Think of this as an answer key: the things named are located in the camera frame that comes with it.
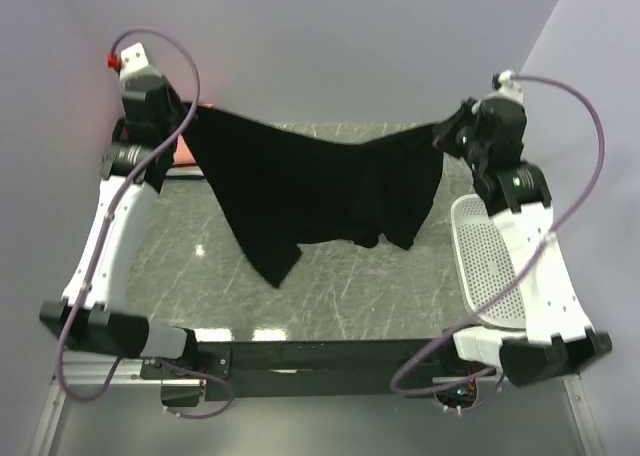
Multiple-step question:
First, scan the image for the pink folded t shirt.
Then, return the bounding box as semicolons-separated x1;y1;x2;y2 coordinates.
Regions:
173;136;197;167

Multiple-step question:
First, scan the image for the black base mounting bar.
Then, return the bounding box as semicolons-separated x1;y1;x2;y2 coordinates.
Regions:
140;339;486;407

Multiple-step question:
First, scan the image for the aluminium rail frame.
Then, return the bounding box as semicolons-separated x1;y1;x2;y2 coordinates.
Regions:
27;183;601;456

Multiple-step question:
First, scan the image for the white perforated plastic basket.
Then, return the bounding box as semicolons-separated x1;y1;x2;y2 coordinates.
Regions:
450;194;525;331

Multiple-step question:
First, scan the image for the black t shirt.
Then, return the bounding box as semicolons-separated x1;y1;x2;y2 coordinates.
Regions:
183;107;444;288

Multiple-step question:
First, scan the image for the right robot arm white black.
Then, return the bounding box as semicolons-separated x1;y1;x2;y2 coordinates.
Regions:
433;97;613;387

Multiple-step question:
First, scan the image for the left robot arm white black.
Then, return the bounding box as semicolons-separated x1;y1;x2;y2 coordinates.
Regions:
39;75;200;378

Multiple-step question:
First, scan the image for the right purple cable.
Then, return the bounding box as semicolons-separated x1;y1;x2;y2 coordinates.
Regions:
389;74;605;416

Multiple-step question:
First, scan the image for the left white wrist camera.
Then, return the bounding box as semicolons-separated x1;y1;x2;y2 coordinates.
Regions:
106;42;161;83

